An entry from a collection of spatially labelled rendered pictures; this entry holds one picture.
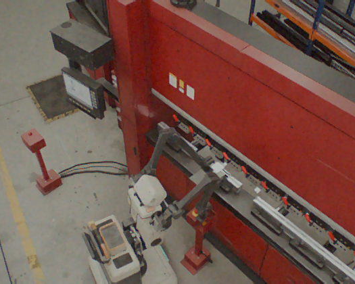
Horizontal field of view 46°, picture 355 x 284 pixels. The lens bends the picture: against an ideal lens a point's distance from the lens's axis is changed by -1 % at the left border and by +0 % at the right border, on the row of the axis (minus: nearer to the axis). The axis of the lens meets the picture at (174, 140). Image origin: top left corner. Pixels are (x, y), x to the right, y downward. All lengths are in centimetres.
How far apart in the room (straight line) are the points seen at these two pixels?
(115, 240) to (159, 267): 71
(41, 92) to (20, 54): 108
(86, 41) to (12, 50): 380
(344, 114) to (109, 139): 348
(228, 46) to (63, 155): 304
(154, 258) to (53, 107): 278
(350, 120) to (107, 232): 203
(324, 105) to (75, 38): 205
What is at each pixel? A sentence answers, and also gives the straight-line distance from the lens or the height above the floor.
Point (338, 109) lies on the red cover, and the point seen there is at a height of 228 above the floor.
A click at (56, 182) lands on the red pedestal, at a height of 7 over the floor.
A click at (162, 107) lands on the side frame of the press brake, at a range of 416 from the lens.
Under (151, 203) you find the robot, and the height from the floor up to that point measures 128.
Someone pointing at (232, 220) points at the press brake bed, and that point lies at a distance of 382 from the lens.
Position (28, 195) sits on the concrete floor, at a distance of 507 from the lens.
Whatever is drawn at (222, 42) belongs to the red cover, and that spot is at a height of 228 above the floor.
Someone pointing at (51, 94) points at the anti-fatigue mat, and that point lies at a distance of 620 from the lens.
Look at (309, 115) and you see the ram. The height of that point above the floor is 211.
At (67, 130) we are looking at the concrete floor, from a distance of 563.
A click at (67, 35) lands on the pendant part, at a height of 195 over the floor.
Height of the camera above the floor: 388
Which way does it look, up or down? 47 degrees down
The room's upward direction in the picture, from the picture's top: straight up
